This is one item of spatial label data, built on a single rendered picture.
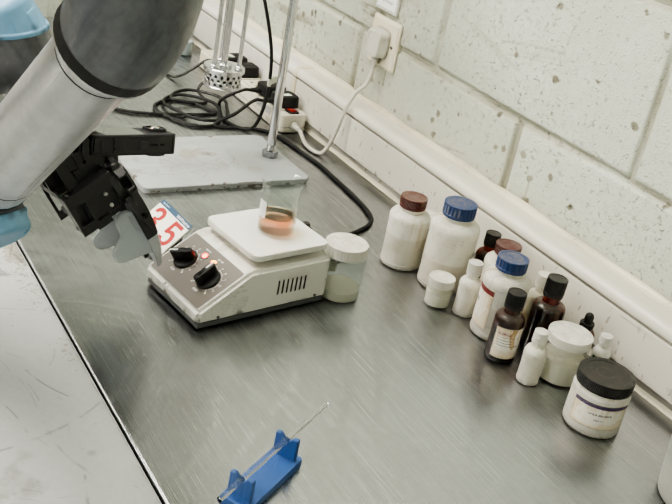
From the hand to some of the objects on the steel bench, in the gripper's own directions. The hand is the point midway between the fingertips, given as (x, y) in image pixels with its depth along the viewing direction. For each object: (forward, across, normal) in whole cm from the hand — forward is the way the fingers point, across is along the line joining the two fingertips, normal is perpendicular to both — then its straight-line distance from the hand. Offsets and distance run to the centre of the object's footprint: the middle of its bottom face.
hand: (152, 249), depth 119 cm
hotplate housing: (+12, +2, +7) cm, 14 cm away
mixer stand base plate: (+15, -37, +25) cm, 47 cm away
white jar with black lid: (+29, +42, +25) cm, 57 cm away
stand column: (+20, -35, +36) cm, 54 cm away
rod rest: (+8, +34, -11) cm, 37 cm away
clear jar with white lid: (+19, +7, +18) cm, 27 cm away
